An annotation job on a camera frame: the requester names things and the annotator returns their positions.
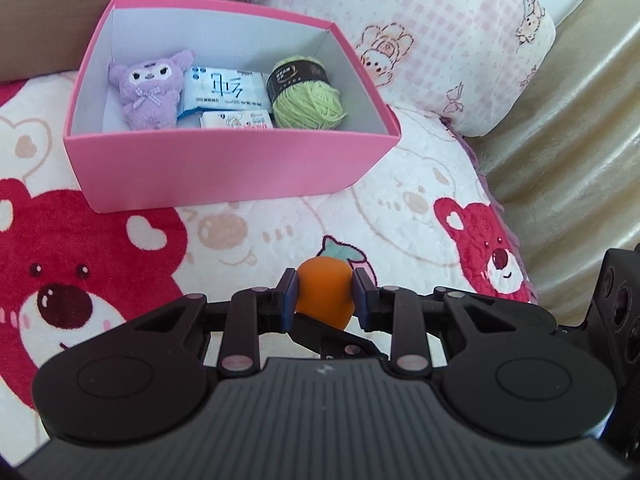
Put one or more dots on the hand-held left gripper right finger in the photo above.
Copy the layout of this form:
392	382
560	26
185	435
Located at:
361	304

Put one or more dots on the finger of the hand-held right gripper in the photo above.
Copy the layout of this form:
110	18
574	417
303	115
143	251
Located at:
325	336

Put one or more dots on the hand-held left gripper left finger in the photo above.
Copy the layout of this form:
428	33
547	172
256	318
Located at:
287	304

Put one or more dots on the orange toy fruit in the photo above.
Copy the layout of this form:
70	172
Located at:
322	285

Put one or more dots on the pink cardboard box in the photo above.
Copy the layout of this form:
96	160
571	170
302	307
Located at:
225	165

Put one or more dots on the white tissue packet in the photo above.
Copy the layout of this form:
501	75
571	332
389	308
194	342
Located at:
235	120

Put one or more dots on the green yarn ball black label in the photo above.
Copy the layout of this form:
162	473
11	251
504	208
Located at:
310	105

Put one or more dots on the blue wet wipes pack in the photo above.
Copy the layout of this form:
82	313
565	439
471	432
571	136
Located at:
220	87

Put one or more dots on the purple plush toy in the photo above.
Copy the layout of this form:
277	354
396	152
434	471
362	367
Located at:
147	100

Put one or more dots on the red bear printed blanket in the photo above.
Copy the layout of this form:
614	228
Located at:
250	240

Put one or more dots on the beige shiny cloth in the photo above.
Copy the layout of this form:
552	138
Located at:
590	135

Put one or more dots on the pink white printed pillow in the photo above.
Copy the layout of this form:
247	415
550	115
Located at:
450	20

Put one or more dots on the brown cushion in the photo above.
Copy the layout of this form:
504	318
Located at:
50	10

